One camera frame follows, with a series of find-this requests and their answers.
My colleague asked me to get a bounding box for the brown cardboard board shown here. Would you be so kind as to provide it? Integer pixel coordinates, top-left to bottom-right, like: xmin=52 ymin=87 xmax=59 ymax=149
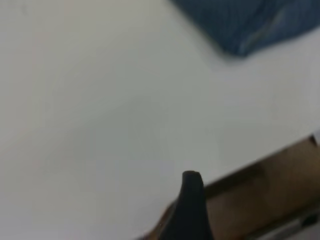
xmin=142 ymin=134 xmax=320 ymax=240

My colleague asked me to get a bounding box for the blue denim shorts basketball print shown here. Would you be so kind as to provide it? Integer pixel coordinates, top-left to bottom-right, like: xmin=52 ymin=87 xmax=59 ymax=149
xmin=170 ymin=0 xmax=320 ymax=59

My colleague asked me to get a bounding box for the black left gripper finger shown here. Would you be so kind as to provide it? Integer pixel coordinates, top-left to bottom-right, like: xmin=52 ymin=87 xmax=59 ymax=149
xmin=158 ymin=170 xmax=214 ymax=240

